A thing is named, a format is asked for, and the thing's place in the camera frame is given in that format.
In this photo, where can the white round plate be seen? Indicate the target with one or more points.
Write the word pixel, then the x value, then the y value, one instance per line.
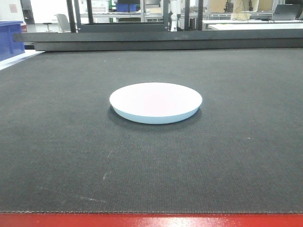
pixel 155 102

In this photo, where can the black metal frame rail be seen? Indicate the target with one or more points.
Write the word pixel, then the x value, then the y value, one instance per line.
pixel 154 41

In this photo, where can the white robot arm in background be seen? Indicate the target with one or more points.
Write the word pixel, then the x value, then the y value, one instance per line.
pixel 175 10

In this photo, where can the blue bins on background shelf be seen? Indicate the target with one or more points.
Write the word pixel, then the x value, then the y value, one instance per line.
pixel 124 7

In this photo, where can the white background workbench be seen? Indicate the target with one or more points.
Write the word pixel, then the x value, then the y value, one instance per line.
pixel 252 24

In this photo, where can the blue plastic crate at left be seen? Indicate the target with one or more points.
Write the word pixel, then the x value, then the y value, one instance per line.
pixel 8 47

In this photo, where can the grey office chair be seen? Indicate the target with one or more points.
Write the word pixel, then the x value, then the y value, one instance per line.
pixel 64 25

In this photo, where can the grey laptop on workbench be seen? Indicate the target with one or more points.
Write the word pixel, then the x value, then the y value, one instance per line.
pixel 287 12

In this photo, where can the black woven table mat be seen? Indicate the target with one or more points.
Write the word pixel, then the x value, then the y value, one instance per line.
pixel 64 149

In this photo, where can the black round stool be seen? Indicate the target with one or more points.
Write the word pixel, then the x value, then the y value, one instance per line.
pixel 47 26

